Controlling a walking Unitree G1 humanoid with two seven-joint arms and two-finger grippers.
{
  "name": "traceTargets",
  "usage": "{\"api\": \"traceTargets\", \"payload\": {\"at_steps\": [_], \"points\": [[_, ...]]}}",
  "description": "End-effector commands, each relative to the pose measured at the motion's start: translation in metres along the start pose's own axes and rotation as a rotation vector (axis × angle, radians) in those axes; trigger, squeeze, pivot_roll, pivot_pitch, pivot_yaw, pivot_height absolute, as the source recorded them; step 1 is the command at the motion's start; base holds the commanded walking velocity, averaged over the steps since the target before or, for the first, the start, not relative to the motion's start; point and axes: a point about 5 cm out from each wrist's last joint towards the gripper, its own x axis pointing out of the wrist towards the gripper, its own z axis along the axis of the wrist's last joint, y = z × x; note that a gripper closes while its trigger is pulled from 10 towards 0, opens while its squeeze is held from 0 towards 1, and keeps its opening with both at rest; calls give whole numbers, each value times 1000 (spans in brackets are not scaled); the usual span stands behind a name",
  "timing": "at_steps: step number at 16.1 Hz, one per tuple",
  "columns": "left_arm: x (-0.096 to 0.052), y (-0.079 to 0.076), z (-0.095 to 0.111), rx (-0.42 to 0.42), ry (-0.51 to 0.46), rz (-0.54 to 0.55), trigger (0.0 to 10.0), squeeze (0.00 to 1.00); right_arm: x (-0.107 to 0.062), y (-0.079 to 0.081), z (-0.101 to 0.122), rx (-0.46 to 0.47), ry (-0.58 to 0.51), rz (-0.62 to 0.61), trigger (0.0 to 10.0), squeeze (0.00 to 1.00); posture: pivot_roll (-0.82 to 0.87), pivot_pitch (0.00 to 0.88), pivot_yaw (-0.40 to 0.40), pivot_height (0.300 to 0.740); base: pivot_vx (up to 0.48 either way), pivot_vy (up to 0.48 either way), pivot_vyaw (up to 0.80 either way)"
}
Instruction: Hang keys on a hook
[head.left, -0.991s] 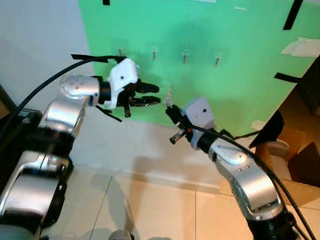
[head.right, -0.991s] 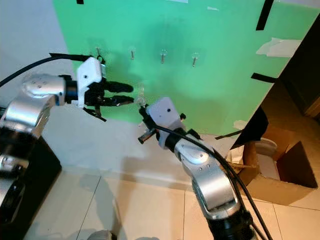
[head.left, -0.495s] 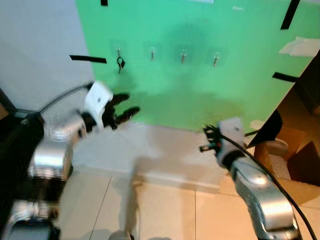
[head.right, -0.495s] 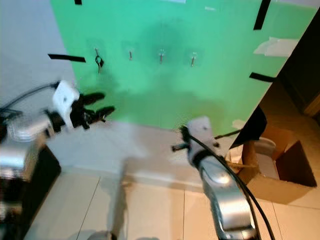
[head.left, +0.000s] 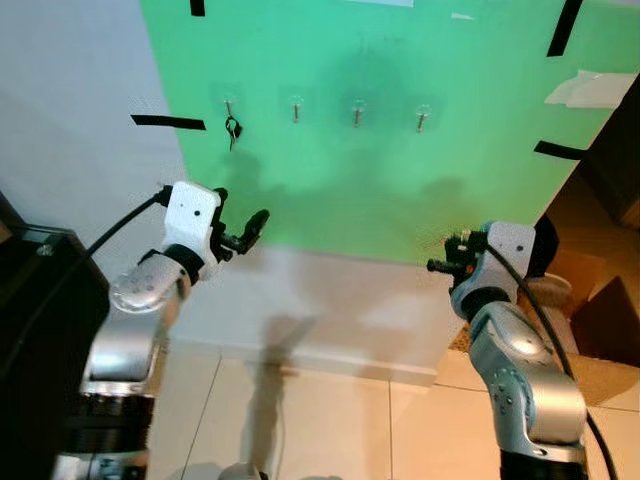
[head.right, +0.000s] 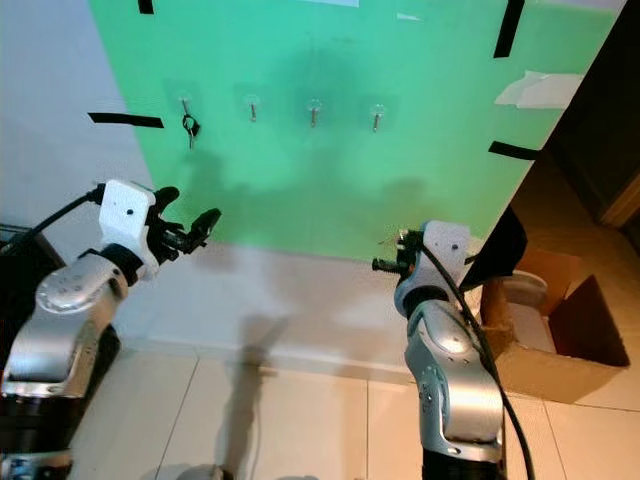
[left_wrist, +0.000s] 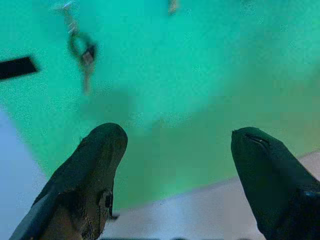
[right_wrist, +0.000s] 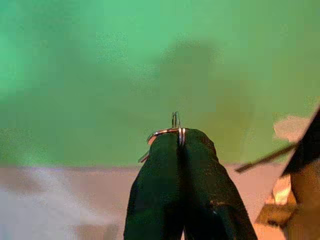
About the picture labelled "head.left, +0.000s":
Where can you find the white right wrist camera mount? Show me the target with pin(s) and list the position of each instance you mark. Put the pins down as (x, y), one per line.
(512, 245)

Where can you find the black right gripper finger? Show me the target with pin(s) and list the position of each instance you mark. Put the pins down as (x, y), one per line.
(448, 266)
(460, 241)

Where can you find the dark wooden door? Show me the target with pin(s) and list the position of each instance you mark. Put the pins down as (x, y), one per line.
(628, 150)

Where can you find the small white tape strip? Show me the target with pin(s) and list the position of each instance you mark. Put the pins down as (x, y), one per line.
(463, 16)

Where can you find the white crumpled paper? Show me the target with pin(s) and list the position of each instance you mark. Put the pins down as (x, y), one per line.
(595, 90)

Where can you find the clear adhesive metal hook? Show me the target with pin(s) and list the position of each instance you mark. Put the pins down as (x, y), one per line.
(357, 112)
(423, 118)
(229, 105)
(296, 108)

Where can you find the brown cardboard box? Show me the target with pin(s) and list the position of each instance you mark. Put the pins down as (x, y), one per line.
(610, 320)

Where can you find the black glossy cabinet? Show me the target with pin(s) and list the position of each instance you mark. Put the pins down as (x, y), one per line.
(40, 350)

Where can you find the green backdrop sheet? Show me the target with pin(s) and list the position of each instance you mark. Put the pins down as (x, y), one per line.
(400, 200)

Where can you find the black tape strip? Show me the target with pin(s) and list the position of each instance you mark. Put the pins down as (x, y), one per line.
(197, 7)
(168, 122)
(560, 151)
(565, 28)

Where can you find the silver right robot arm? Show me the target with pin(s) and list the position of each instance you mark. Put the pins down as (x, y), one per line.
(520, 380)

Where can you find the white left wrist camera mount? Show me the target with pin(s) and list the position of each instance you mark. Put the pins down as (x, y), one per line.
(190, 220)

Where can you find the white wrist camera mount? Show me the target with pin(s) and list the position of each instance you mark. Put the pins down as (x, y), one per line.
(190, 220)
(512, 245)

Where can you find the long white tape strip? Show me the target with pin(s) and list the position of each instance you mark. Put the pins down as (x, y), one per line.
(380, 3)

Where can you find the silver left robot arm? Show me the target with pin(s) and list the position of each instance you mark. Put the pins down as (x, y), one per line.
(125, 340)

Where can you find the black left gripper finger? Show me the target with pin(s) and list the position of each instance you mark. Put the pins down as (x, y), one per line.
(259, 228)
(221, 196)

